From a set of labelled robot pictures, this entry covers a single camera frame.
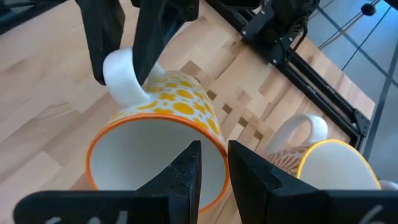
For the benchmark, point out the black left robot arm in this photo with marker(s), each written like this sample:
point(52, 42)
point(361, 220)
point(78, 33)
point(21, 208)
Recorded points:
point(280, 18)

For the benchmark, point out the white mug yellow dots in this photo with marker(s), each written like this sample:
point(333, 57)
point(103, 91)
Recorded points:
point(180, 105)

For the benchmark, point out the black round knob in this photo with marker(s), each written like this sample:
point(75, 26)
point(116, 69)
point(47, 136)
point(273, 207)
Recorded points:
point(368, 9)

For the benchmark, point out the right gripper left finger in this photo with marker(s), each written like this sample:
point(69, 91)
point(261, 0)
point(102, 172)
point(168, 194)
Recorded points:
point(124, 208)

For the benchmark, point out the white mug orange floral pattern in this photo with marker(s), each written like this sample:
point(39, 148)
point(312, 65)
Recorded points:
point(335, 165)

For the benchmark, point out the black aluminium table frame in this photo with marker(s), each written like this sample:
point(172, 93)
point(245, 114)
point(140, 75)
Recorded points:
point(326, 93)

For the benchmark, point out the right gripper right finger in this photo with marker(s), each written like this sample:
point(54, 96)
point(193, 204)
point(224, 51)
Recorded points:
point(295, 205)

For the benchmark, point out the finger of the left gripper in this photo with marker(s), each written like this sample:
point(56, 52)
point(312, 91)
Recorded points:
point(102, 31)
point(155, 31)

